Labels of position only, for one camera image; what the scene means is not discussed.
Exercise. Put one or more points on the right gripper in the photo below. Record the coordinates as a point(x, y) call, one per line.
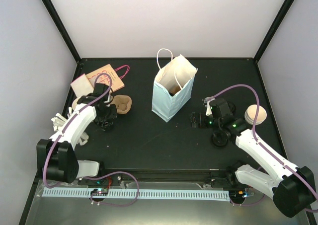
point(200, 119)

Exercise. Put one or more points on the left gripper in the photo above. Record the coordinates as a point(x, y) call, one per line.
point(105, 121)

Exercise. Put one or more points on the brown pulp cup carrier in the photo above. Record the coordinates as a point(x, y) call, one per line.
point(176, 89)

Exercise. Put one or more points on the light blue paper bag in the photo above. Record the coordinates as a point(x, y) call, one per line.
point(172, 85)

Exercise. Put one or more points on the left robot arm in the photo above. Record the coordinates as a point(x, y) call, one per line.
point(56, 158)

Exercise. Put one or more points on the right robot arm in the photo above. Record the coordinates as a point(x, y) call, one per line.
point(291, 188)

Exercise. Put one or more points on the white pink-edged napkin pack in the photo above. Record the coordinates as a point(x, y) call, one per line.
point(82, 86)

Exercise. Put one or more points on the left paper cup stack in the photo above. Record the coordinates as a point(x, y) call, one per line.
point(74, 103)

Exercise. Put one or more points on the paper cup stack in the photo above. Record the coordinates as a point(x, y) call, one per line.
point(74, 103)
point(250, 114)

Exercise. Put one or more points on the right paper cup stack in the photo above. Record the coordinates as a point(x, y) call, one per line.
point(250, 114)

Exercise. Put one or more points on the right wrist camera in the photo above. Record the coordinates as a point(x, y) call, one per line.
point(207, 101)

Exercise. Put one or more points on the light blue slotted cable duct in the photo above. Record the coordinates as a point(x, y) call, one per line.
point(154, 194)

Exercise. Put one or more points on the black left frame post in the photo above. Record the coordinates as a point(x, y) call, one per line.
point(61, 28)

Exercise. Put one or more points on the black frame post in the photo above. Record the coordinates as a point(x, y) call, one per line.
point(61, 28)
point(286, 5)

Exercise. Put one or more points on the black right frame post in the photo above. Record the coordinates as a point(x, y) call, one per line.
point(286, 5)

